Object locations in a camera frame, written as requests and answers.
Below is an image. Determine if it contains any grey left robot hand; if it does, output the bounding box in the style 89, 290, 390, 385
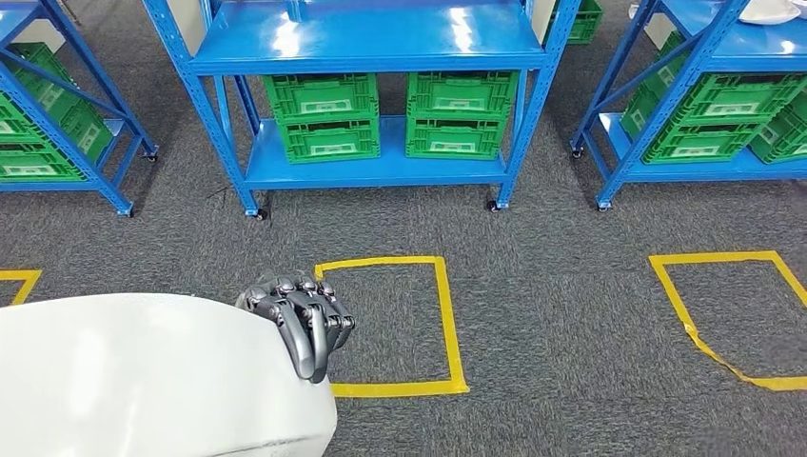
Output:
236, 272, 356, 385

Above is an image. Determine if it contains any white plastic shell part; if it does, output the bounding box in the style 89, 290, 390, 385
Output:
738, 0, 803, 27
0, 292, 339, 457

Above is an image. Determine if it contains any white workbench table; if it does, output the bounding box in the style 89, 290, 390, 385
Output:
531, 0, 679, 51
12, 0, 210, 57

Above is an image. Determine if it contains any yellow floor tape outline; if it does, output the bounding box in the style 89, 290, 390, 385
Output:
0, 268, 44, 308
313, 254, 471, 399
647, 249, 807, 393

